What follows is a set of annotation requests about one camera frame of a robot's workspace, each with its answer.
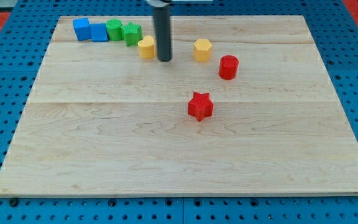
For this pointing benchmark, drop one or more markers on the yellow heart block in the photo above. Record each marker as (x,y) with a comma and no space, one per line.
(146,47)

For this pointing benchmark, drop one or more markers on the blue cube block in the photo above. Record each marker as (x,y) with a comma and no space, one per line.
(98,32)

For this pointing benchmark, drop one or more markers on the red cylinder block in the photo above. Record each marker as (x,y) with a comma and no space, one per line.
(228,67)

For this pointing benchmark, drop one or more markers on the green star block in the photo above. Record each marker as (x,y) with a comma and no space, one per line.
(131,33)

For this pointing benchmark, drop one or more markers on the light wooden board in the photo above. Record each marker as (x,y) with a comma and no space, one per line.
(101,122)

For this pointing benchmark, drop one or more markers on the blue angled block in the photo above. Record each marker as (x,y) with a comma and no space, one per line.
(82,28)

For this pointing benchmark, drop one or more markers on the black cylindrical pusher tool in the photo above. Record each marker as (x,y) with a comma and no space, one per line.
(161,20)

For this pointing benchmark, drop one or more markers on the red star block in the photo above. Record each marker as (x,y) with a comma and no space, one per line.
(200,106)

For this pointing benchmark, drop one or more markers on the green cylinder block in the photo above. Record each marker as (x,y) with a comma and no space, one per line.
(113,27)

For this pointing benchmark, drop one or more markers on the yellow hexagon block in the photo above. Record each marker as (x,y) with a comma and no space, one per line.
(202,50)

